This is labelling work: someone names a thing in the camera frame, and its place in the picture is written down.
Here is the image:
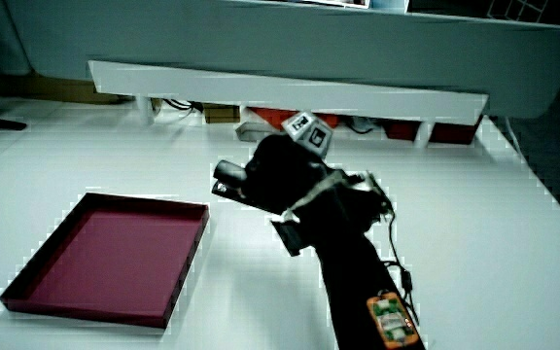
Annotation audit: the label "person's right hand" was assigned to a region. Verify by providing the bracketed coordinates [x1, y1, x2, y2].
[240, 111, 354, 219]

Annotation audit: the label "black stapler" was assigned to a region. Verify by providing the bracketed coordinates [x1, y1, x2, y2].
[210, 158, 267, 213]

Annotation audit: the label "person's right forearm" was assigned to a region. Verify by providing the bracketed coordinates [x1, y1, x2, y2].
[287, 170, 427, 350]

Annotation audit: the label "grey desk partition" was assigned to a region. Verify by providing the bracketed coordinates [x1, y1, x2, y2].
[5, 0, 560, 121]

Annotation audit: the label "white desk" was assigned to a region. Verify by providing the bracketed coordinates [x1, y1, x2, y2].
[0, 96, 560, 350]

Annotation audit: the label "white flat packet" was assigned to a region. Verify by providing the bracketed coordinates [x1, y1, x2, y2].
[234, 121, 282, 144]

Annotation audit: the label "wide red box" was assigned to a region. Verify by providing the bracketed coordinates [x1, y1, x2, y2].
[248, 106, 342, 131]

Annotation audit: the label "white shelf riser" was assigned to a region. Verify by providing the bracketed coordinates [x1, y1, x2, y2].
[87, 59, 490, 148]

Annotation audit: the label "orange green sensor module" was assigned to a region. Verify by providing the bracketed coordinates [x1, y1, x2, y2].
[366, 290, 420, 350]

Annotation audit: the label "maroon tray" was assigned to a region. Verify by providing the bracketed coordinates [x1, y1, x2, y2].
[0, 192, 211, 330]

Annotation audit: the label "flat brown cardboard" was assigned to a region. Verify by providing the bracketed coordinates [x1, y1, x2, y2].
[0, 71, 135, 106]

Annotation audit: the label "black cables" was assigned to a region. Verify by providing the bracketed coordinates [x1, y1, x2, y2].
[161, 98, 204, 114]

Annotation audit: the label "black glove cable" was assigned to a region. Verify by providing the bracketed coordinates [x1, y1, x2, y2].
[374, 184, 421, 326]

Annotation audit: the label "thin white cable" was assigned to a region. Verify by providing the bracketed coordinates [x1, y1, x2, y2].
[502, 115, 525, 158]

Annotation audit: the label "white wire rack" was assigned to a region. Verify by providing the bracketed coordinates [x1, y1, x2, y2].
[485, 0, 549, 23]

